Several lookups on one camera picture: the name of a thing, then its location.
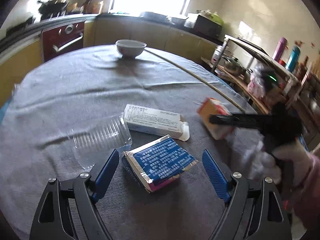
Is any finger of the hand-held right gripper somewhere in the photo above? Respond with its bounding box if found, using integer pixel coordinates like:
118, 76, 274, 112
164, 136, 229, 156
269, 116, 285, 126
209, 114, 263, 130

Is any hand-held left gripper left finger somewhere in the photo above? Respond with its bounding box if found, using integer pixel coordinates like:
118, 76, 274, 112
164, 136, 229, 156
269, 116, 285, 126
29, 148, 120, 240

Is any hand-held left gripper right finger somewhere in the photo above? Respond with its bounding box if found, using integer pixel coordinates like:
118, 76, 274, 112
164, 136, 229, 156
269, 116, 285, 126
202, 149, 293, 240

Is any orange and white carton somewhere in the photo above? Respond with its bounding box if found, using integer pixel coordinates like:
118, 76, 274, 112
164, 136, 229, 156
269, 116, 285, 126
197, 97, 235, 140

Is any blue foil carton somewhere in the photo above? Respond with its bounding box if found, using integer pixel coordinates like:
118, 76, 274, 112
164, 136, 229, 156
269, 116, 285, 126
122, 134, 198, 193

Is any white medicine box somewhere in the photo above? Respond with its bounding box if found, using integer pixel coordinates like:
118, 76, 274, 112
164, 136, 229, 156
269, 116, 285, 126
124, 104, 190, 142

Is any person's right forearm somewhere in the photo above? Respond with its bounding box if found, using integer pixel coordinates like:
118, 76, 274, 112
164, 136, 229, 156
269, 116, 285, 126
282, 152, 320, 233

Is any person's right hand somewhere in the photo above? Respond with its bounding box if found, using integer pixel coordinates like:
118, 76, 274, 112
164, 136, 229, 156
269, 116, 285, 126
250, 137, 313, 183

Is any clear plastic container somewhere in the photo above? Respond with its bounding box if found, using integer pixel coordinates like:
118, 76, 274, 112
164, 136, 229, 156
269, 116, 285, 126
67, 115, 133, 168

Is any white and pink plastic bag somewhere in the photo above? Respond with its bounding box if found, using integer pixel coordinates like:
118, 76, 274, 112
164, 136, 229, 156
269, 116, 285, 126
247, 64, 269, 98

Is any steel pot with lid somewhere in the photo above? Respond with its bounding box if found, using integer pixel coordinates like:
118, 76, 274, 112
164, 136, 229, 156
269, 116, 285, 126
224, 56, 247, 75

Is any long wooden stick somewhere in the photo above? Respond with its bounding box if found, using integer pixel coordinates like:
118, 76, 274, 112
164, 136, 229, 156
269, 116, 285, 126
145, 49, 247, 112

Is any blue thermos bottle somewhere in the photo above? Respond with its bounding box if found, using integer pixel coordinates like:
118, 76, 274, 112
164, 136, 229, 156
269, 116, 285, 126
286, 45, 300, 72

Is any metal storage rack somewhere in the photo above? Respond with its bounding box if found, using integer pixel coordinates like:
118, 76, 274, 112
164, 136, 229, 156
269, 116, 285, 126
201, 34, 320, 140

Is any purple thermos bottle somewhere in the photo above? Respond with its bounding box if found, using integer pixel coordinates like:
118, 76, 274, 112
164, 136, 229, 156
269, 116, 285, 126
272, 37, 287, 62

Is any grey tablecloth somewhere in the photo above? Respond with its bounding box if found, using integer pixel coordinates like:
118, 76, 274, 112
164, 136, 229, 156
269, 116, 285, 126
0, 44, 265, 240

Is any microwave oven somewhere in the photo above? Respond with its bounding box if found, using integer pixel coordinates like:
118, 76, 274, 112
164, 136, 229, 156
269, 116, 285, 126
185, 14, 223, 39

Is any green plastic lid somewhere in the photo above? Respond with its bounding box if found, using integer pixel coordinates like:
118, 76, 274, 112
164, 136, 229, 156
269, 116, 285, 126
207, 11, 224, 25

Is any metal basin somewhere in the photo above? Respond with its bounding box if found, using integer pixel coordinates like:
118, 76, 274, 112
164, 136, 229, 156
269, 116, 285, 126
167, 15, 188, 25
139, 11, 168, 22

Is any white ceramic bowl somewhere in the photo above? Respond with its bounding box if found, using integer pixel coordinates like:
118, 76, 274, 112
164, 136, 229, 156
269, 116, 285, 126
115, 39, 147, 58

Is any dark red oven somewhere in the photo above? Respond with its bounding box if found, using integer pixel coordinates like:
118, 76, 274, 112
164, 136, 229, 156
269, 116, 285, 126
41, 21, 85, 62

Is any black kitchen countertop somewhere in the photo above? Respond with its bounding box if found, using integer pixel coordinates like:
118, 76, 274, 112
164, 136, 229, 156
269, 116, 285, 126
0, 12, 223, 53

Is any gas stove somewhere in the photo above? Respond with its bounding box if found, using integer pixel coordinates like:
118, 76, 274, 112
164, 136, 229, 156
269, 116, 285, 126
6, 15, 37, 34

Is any black wok with lid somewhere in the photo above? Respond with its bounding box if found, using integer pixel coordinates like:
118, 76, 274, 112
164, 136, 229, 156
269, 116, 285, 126
37, 0, 69, 15

